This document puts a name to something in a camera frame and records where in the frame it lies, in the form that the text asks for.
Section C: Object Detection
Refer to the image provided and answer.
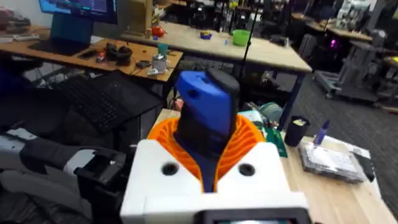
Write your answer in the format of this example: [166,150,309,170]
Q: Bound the grey tape roll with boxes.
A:
[259,102,284,124]

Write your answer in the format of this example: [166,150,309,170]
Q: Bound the clear bag of parts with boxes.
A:
[298,141,369,184]

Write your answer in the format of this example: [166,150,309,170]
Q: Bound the dark laptop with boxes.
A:
[27,12,95,57]

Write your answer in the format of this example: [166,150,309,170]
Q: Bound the black cup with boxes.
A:
[284,115,311,147]

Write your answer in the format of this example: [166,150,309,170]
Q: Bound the silver can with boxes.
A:
[151,54,168,75]

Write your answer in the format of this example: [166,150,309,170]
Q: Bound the long wooden table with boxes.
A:
[120,21,313,74]

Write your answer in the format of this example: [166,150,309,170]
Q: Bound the black headphones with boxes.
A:
[104,42,134,67]

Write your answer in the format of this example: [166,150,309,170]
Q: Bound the white orange right gripper right finger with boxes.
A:
[214,114,309,213]

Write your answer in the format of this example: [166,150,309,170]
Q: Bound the purple marker pen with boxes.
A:
[313,119,331,147]

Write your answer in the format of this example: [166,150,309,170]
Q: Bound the green board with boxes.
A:
[264,126,289,158]

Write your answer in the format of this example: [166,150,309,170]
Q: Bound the red toy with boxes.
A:
[151,26,166,39]

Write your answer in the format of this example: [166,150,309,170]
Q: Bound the wooden desk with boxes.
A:
[0,26,184,83]

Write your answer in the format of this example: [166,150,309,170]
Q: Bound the white orange right gripper left finger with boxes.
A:
[120,117,206,224]

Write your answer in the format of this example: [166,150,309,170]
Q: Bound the blue electric screwdriver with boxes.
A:
[173,67,241,194]

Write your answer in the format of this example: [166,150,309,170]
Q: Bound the green bucket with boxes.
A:
[231,29,251,47]

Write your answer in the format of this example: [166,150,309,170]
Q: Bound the black keyboard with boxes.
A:
[52,69,164,135]

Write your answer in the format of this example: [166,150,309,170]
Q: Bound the grey wheeled cart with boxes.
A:
[313,39,391,104]

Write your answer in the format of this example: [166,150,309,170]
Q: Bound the computer monitor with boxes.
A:
[38,0,119,25]

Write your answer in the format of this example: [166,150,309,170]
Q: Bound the black stand pole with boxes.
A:
[238,0,262,82]

